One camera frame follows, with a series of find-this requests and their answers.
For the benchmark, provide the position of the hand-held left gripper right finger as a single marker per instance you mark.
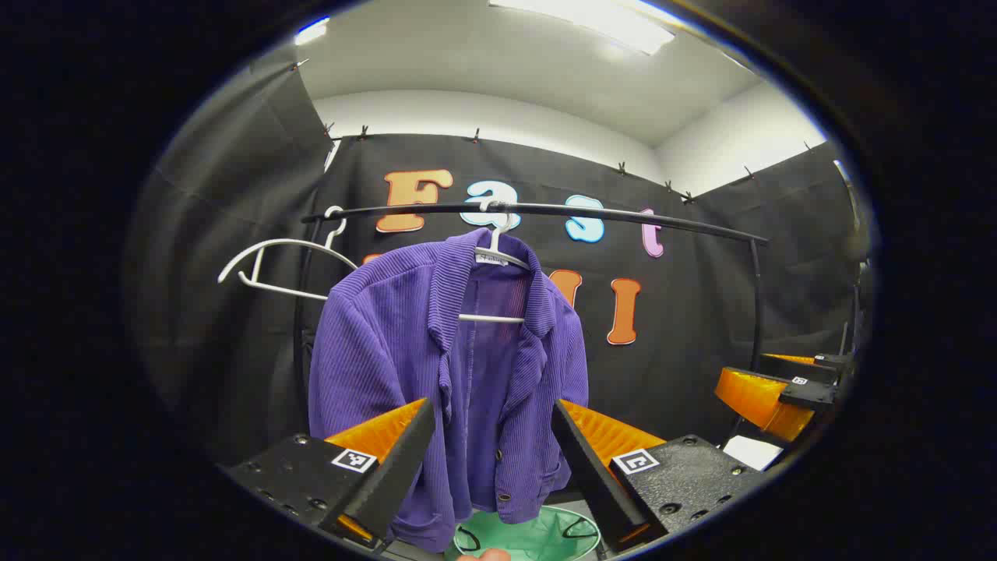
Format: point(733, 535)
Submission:
point(592, 475)

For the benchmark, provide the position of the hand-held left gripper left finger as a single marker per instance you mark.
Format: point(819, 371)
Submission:
point(393, 475)

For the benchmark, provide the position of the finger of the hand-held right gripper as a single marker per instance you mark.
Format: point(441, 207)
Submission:
point(806, 393)
point(833, 361)

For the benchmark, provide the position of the green laundry hamper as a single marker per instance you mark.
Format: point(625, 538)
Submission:
point(537, 538)

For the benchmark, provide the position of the white plastic hanger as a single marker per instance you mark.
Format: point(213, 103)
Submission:
point(296, 241)
point(498, 319)

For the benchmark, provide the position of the black clothes rack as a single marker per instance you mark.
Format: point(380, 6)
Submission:
point(607, 212)

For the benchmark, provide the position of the white paper sheet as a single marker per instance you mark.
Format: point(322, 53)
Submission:
point(752, 452)

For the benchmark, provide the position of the row of backdrop clips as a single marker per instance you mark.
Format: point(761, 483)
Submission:
point(363, 132)

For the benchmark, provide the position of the large ceiling light panel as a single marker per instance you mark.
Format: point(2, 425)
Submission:
point(592, 19)

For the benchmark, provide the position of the small ceiling light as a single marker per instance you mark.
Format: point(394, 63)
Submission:
point(311, 33)

